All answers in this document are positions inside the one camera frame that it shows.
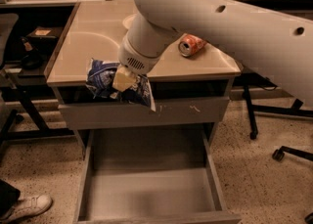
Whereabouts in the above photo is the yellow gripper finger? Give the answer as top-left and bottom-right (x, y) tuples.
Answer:
(112, 66), (137, 92)

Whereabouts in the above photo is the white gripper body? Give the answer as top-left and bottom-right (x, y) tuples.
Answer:
(118, 36), (160, 74)

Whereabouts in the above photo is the blue chip bag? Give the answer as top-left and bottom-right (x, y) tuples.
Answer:
(86, 59), (156, 112)

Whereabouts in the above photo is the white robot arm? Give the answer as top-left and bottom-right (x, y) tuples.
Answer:
(118, 0), (313, 107)

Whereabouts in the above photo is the grey drawer cabinet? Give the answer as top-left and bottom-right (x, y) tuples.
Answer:
(44, 0), (245, 224)

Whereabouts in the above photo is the closed grey top drawer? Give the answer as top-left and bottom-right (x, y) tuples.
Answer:
(59, 97), (229, 130)

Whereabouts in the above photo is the open grey middle drawer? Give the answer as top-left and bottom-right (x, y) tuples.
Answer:
(73, 125), (241, 224)

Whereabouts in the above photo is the white bowl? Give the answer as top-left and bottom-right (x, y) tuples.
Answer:
(122, 14), (136, 29)

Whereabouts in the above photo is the orange soda can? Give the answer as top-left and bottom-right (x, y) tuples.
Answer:
(178, 34), (206, 58)

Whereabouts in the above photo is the black box with label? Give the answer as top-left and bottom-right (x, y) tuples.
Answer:
(27, 26), (63, 45)

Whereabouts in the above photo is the black bottle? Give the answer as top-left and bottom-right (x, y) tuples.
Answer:
(21, 37), (43, 70)

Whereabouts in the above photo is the white sneaker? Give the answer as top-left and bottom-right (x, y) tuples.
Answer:
(0, 195), (53, 224)

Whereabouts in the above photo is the black desk leg with caster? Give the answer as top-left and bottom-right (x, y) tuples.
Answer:
(243, 85), (313, 140)

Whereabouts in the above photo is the black chair caster base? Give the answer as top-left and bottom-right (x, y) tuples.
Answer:
(272, 146), (313, 161)

